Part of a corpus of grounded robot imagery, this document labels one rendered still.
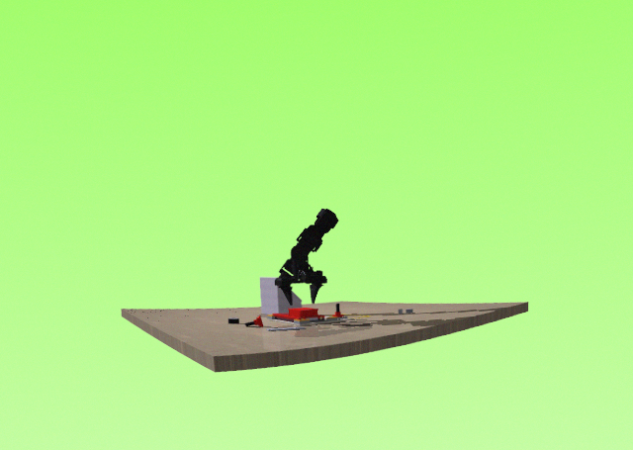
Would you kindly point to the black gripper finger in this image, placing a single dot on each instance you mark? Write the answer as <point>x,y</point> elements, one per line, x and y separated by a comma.
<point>314,289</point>
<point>288,293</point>

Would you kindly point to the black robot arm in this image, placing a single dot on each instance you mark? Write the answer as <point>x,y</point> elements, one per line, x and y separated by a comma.
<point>310,238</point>

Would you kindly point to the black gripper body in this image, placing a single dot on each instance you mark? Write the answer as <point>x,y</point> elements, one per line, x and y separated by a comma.
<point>287,282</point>

